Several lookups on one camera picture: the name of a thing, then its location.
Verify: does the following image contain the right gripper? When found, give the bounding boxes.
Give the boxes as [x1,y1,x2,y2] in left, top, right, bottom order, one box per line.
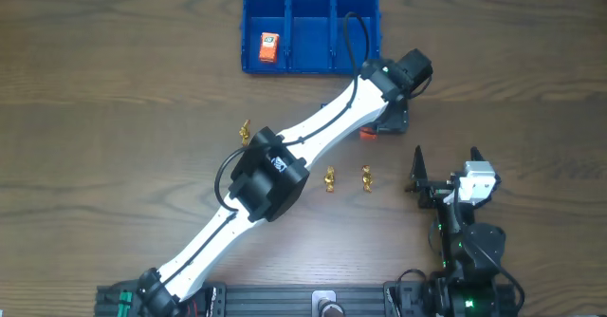
[406,144,486,209]

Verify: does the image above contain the gold candy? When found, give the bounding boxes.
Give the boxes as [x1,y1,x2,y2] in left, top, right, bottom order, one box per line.
[238,119,252,147]
[360,164,375,194]
[323,165,337,194]

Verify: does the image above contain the blue tray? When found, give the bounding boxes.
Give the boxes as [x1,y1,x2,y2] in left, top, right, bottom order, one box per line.
[240,0,382,76]

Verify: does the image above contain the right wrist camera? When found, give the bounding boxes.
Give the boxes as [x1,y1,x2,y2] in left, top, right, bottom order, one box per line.
[452,159,502,205]

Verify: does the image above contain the mounting rail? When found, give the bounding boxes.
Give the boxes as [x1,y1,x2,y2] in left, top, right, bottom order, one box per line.
[94,282,518,317]

